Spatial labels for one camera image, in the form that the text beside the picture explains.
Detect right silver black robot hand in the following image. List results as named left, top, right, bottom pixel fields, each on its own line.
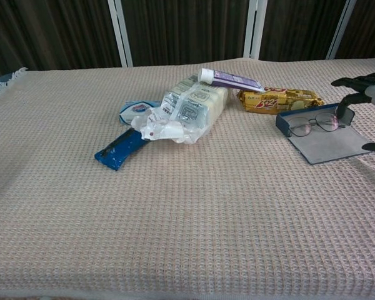
left=330, top=72, right=375, bottom=153

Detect dark blue glasses case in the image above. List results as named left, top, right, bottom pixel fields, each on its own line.
left=275, top=102, right=374, bottom=166

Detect thin metal frame eyeglasses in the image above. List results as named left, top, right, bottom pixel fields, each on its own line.
left=287, top=112, right=348, bottom=138

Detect white blue soap box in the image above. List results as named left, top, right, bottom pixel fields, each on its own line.
left=117, top=99, right=162, bottom=127

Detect gold snack packet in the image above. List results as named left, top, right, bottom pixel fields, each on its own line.
left=236, top=86, right=325, bottom=116

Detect purple white toothpaste tube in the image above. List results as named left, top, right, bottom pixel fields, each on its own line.
left=201, top=67, right=266, bottom=94

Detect clear plastic bag of soaps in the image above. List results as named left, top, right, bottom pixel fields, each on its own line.
left=131, top=74, right=231, bottom=146

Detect beige waffle weave cloth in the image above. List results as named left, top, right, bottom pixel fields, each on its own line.
left=0, top=57, right=375, bottom=299

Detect blue snack wrapper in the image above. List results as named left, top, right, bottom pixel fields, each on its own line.
left=94, top=127, right=151, bottom=172

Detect white partition frame post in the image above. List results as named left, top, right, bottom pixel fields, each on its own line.
left=326, top=0, right=357, bottom=60
left=107, top=0, right=134, bottom=68
left=242, top=0, right=268, bottom=60

